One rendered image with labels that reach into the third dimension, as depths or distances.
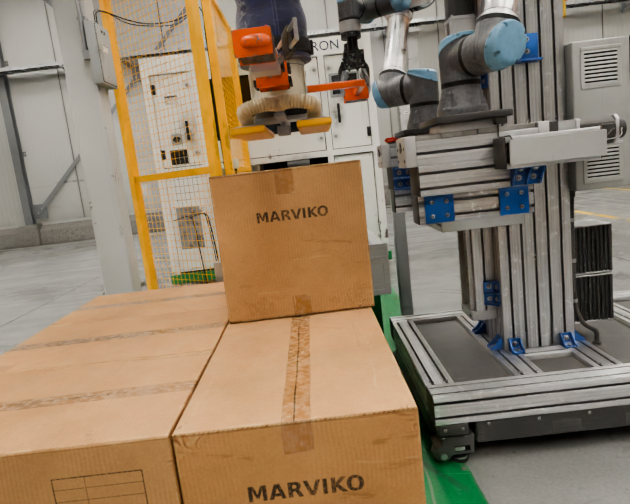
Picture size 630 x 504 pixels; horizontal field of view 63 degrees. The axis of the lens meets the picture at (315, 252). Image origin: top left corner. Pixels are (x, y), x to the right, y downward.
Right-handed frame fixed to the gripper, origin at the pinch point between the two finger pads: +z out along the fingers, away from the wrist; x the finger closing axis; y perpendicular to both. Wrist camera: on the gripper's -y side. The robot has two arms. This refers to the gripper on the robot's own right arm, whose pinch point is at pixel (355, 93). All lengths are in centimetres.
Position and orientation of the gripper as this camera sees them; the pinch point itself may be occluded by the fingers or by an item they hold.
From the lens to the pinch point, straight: 197.9
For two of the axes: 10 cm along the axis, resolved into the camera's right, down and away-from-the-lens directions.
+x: 9.9, -1.1, -0.1
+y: 0.0, 1.6, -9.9
